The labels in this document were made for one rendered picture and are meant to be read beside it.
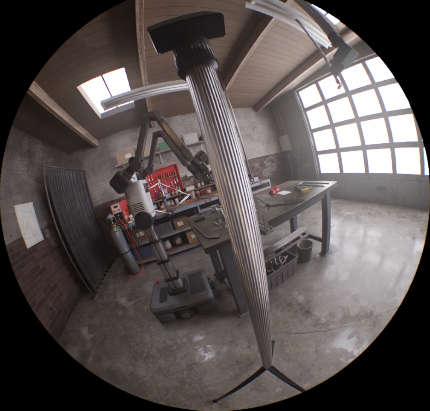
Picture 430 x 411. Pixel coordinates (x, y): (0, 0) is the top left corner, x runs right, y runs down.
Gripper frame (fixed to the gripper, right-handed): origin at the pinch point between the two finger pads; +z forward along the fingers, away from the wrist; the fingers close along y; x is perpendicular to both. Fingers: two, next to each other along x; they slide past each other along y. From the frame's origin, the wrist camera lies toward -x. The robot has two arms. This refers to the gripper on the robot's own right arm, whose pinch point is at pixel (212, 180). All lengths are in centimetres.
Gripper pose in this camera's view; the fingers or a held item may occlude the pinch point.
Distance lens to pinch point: 105.2
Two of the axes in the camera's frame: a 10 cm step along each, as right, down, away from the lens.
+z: 6.9, 6.8, 2.5
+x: -6.8, 7.3, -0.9
